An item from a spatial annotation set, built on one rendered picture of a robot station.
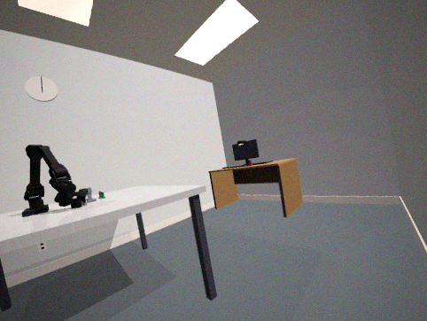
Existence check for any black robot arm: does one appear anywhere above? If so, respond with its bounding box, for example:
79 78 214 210
24 145 76 210

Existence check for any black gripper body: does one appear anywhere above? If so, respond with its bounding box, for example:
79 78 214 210
54 189 88 203

